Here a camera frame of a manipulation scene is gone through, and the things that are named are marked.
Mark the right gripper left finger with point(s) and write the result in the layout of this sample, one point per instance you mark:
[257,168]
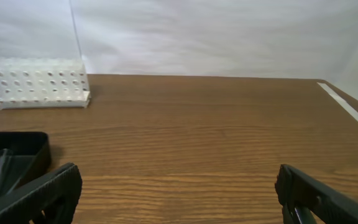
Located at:
[39,199]

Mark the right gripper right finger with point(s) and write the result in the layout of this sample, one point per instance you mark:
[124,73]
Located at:
[309,193]

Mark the white test tube rack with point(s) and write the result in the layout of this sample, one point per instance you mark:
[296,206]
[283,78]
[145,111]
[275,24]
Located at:
[36,87]

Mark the black tray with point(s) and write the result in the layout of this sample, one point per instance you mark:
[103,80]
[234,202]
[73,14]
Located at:
[40,152]

